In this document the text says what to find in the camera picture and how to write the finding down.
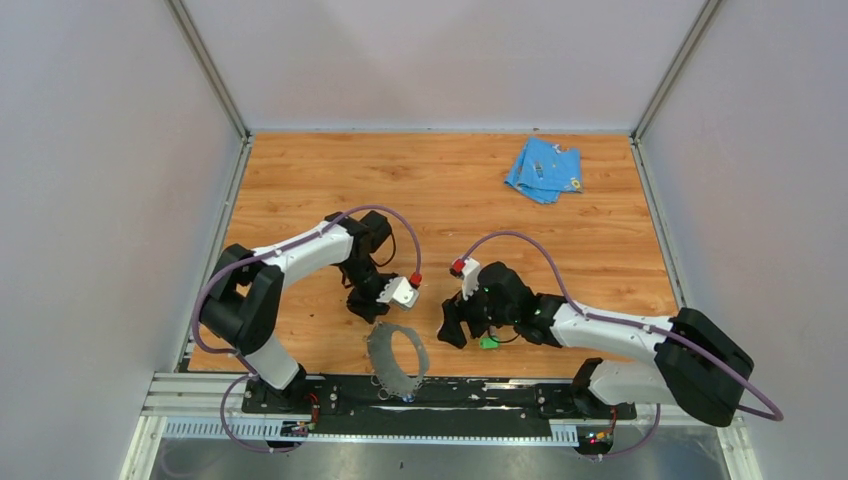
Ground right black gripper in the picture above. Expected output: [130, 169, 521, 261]
[438, 275, 518, 348]

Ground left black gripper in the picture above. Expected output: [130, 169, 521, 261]
[339, 258, 403, 325]

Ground key with green tag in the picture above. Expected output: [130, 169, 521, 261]
[479, 326, 500, 350]

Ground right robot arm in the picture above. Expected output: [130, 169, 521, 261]
[437, 259, 754, 427]

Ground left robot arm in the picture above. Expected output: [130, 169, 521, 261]
[190, 210, 399, 413]

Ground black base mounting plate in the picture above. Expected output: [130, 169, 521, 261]
[240, 375, 636, 439]

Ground folded blue cloth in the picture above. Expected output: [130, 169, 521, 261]
[504, 137, 584, 204]

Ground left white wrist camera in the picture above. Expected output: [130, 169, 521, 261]
[376, 276, 419, 311]

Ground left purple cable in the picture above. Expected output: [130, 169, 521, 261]
[190, 204, 425, 456]

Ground purple cable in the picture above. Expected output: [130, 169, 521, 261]
[190, 204, 425, 456]
[449, 230, 785, 462]

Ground white slotted cable duct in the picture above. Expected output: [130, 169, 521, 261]
[162, 420, 580, 446]

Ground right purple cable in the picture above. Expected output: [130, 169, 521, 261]
[449, 230, 785, 462]

